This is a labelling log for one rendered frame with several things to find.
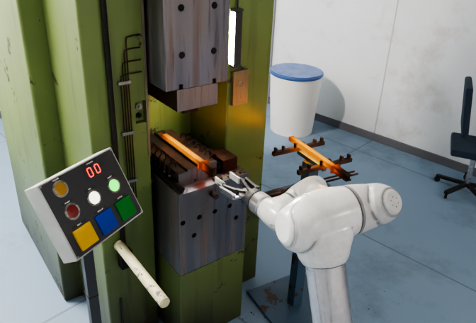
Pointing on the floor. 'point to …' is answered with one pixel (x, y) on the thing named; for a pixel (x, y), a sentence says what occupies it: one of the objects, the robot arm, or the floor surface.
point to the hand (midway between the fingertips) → (226, 179)
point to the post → (91, 287)
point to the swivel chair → (463, 144)
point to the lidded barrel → (294, 98)
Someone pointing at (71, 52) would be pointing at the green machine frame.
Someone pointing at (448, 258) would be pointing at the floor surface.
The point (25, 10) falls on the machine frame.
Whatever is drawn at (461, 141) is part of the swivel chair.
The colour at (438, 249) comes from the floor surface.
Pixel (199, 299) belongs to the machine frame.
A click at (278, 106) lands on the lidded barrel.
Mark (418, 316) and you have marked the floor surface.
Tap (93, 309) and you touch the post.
